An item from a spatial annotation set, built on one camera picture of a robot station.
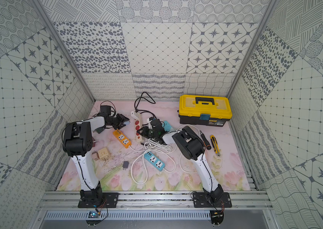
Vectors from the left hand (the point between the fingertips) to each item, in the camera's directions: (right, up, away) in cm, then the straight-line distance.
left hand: (127, 119), depth 104 cm
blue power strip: (+25, -26, -20) cm, 41 cm away
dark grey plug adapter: (+4, -27, -18) cm, 33 cm away
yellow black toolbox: (+55, +7, -10) cm, 56 cm away
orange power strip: (-1, -13, -8) cm, 15 cm away
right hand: (+10, -9, -4) cm, 14 cm away
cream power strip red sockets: (+9, -3, -3) cm, 9 cm away
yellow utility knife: (+61, -17, -11) cm, 64 cm away
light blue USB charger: (0, -2, 0) cm, 2 cm away
